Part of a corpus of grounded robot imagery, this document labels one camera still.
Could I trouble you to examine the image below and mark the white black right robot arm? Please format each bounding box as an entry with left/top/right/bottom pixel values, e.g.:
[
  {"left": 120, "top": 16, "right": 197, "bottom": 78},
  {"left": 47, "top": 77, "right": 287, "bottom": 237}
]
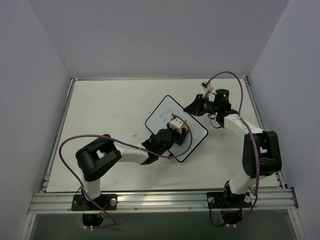
[{"left": 183, "top": 89, "right": 282, "bottom": 207}]

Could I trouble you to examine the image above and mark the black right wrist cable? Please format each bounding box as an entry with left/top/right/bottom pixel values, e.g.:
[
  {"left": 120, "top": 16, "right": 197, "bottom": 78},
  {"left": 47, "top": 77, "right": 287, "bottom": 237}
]
[{"left": 207, "top": 113, "right": 225, "bottom": 129}]

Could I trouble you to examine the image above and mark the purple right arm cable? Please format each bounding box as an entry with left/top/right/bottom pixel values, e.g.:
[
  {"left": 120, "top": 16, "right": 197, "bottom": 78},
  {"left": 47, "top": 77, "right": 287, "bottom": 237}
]
[{"left": 204, "top": 71, "right": 261, "bottom": 225}]

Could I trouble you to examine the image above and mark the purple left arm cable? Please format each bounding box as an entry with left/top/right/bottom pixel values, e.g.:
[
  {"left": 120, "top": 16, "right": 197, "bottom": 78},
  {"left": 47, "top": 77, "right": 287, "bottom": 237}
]
[{"left": 59, "top": 113, "right": 193, "bottom": 229}]

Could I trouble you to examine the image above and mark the small black-framed whiteboard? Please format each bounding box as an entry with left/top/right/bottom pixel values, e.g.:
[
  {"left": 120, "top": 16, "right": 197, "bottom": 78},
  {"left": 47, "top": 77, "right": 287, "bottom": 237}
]
[{"left": 142, "top": 95, "right": 208, "bottom": 165}]

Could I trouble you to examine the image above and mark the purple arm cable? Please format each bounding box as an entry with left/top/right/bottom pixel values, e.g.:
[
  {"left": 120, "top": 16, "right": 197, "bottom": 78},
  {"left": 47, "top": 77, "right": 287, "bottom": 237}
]
[
  {"left": 204, "top": 71, "right": 261, "bottom": 225},
  {"left": 59, "top": 113, "right": 193, "bottom": 229}
]

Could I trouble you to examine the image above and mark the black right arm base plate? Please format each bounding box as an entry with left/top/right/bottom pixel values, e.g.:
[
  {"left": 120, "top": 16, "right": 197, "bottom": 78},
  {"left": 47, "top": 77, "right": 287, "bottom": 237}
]
[{"left": 206, "top": 191, "right": 252, "bottom": 209}]

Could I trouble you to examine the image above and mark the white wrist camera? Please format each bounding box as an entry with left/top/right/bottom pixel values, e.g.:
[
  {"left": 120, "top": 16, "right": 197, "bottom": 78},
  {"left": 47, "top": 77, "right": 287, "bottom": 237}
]
[
  {"left": 168, "top": 113, "right": 187, "bottom": 134},
  {"left": 200, "top": 81, "right": 214, "bottom": 98}
]

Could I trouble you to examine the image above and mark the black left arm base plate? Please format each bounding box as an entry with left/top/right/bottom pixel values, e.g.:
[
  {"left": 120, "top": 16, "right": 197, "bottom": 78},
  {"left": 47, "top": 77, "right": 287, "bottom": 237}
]
[{"left": 71, "top": 192, "right": 118, "bottom": 211}]

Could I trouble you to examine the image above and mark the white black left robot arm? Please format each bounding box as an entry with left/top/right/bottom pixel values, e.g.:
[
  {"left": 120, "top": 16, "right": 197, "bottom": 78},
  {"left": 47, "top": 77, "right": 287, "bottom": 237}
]
[{"left": 75, "top": 125, "right": 189, "bottom": 210}]

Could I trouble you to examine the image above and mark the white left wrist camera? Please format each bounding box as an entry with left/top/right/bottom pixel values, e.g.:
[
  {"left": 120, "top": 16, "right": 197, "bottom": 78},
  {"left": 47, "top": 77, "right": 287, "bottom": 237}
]
[{"left": 168, "top": 113, "right": 187, "bottom": 134}]

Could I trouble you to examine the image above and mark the front aluminium extrusion rail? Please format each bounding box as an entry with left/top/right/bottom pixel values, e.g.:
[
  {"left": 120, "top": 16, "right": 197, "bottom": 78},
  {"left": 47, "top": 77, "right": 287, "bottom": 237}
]
[{"left": 28, "top": 187, "right": 299, "bottom": 215}]

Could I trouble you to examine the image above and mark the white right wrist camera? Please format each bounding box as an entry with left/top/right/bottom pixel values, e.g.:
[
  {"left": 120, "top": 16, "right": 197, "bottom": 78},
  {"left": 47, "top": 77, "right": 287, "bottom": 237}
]
[{"left": 200, "top": 81, "right": 214, "bottom": 98}]

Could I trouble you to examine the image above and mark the aluminium table edge rail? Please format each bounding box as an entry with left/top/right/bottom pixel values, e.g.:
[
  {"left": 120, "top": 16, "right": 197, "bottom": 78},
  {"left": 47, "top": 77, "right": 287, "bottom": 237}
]
[{"left": 243, "top": 75, "right": 265, "bottom": 129}]

